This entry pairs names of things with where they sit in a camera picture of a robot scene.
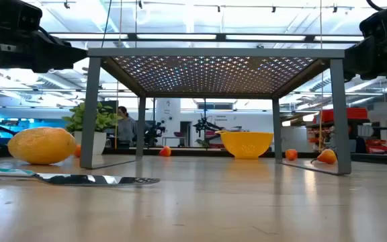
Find large yellow orange mango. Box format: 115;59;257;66
7;126;78;165

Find potted green plant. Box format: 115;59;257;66
61;102;122;156

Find black hanging cable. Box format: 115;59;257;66
101;0;113;48

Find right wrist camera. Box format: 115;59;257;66
359;3;387;38

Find black aluminium table frame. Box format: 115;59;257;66
0;144;387;166

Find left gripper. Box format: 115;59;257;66
0;25;88;73

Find red storage rack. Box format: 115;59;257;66
306;107;387;155

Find black overhead rail beam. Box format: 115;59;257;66
48;32;364;43

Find grey perforated metal shelf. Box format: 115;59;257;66
79;47;352;176

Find yellow plastic colander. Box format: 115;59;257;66
215;130;275;160

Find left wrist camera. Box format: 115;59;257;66
0;0;43;33

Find person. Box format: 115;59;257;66
114;106;138;149

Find small orange yellow pear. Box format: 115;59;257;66
310;149;338;165

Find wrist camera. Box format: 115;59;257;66
0;0;43;33
359;3;387;38

